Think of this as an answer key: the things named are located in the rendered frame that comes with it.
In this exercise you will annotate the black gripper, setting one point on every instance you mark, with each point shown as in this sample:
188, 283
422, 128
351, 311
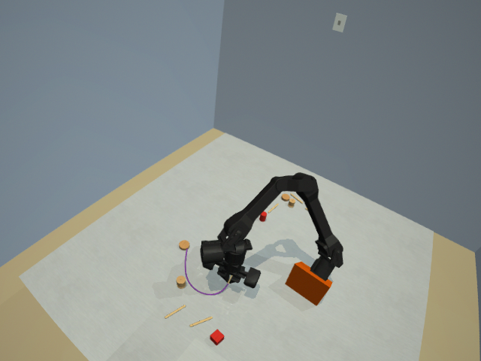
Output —
237, 271

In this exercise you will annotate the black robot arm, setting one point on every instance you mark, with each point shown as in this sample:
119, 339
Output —
234, 248

